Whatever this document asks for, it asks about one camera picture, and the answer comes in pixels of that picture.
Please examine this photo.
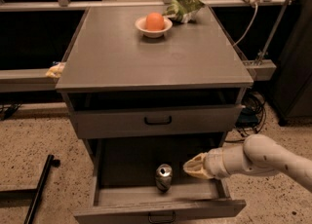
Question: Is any grey drawer cabinet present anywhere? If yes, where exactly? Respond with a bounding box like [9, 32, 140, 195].
[57, 6, 253, 157]

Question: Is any white power cable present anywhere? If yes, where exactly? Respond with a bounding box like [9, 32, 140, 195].
[232, 2, 259, 48]

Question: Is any grey open middle drawer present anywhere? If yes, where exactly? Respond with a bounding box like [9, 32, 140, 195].
[74, 133, 246, 224]

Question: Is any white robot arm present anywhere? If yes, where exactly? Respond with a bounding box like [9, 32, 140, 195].
[183, 134, 312, 192]

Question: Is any grey metal frame rail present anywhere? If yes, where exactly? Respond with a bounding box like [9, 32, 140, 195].
[0, 68, 60, 93]

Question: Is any grey top drawer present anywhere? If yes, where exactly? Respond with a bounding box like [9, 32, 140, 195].
[68, 88, 244, 140]

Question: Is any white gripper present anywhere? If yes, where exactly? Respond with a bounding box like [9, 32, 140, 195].
[183, 148, 230, 179]

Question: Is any silver 7up soda can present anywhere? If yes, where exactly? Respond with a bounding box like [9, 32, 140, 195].
[155, 164, 173, 192]

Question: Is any white bowl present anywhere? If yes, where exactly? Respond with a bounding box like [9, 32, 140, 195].
[135, 17, 173, 38]

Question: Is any black cable bundle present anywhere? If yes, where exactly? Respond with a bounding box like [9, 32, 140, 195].
[224, 91, 267, 144]

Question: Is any black metal floor bar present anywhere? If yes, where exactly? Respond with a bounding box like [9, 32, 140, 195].
[0, 155, 60, 224]

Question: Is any black cable on floor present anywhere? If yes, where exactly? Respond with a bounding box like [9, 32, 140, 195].
[0, 102, 22, 121]

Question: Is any green chip bag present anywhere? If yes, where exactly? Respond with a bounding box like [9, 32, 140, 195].
[163, 0, 205, 23]

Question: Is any orange fruit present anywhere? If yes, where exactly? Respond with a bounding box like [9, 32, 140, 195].
[145, 13, 164, 31]

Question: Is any yellow sponge on rail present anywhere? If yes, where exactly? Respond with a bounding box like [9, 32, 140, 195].
[46, 62, 65, 79]

